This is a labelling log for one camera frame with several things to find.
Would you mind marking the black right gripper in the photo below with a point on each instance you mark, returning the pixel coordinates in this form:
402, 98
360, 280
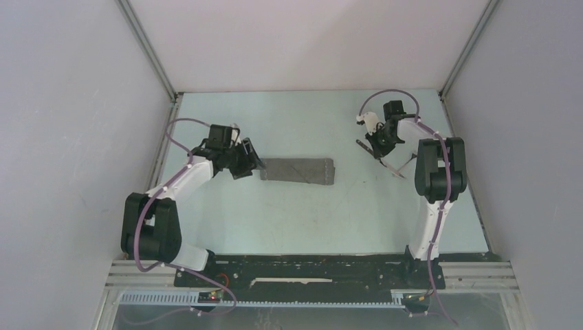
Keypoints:
379, 152

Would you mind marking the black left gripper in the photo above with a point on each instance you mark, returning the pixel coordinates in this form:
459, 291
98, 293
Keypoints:
243, 171

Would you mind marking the silver metal utensil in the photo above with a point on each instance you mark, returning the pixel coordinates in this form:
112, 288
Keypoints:
394, 171

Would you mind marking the grey cloth napkin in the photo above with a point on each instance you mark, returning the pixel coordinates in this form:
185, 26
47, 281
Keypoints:
320, 171

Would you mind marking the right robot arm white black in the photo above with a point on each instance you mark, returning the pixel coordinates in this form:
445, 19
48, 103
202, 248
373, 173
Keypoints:
440, 172

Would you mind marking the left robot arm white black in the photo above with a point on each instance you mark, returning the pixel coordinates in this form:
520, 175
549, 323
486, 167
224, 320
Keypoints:
151, 227

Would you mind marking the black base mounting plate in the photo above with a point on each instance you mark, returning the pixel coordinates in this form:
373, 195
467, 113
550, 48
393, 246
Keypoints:
343, 292

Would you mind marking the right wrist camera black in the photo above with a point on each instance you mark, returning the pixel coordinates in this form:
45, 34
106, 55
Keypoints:
393, 109

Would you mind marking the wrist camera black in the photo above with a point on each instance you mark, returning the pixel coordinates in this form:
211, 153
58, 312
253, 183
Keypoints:
221, 138
393, 109

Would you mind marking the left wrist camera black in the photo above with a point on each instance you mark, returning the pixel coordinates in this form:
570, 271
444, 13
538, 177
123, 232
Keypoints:
221, 138

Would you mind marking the aluminium frame rail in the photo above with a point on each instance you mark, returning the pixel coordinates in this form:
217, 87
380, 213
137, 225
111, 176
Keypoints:
450, 277

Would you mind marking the white cable duct strip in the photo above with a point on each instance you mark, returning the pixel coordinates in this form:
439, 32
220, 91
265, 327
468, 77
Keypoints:
192, 299

